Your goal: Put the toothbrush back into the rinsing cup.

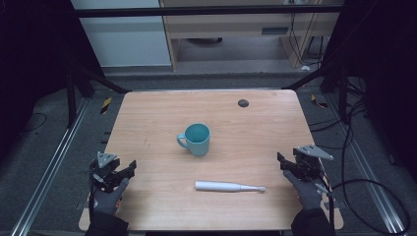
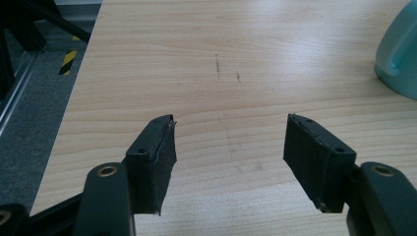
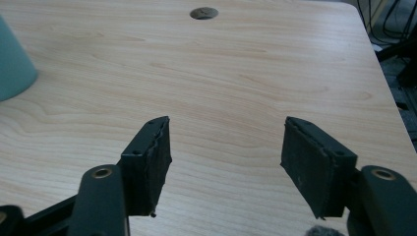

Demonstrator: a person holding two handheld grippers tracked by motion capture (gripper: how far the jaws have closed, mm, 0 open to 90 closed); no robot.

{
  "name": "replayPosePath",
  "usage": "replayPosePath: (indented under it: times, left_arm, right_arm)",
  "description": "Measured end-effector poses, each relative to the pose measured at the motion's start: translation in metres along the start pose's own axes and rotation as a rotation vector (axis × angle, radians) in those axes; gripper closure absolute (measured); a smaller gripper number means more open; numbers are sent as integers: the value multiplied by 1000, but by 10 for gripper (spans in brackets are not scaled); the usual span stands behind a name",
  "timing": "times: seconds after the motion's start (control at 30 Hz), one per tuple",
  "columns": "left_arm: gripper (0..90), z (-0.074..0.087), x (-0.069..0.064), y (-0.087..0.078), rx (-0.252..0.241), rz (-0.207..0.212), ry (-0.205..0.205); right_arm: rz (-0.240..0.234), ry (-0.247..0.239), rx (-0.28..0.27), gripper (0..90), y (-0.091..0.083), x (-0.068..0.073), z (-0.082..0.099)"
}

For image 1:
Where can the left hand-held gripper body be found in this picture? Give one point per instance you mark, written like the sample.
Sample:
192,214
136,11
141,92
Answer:
105,165

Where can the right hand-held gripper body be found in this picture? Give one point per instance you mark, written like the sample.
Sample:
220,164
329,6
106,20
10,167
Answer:
308,160

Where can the white electric toothbrush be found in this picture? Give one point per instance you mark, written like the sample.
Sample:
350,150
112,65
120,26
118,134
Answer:
217,186

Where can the person's left hand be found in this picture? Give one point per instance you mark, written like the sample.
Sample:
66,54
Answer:
108,200

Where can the person's right hand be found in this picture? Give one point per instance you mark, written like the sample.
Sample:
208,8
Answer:
307,194

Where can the yellow and black tape strip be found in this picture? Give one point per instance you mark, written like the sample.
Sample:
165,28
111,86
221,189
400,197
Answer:
318,101
106,105

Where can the round grey table grommet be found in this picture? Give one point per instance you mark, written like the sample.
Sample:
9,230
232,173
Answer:
243,103

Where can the black metal stand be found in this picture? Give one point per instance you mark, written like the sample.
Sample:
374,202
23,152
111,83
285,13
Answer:
70,98
342,91

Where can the small white floor object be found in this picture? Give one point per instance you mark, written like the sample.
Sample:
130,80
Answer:
305,68

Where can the white cabinet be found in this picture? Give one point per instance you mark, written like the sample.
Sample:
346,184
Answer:
124,39

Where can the light wooden desk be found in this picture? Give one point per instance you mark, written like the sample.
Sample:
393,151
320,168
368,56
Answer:
229,28

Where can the aluminium floor rail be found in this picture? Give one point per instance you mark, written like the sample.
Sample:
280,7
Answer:
370,183
52,164

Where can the black horizontal frame bar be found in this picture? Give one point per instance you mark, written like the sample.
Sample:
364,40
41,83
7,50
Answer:
196,11

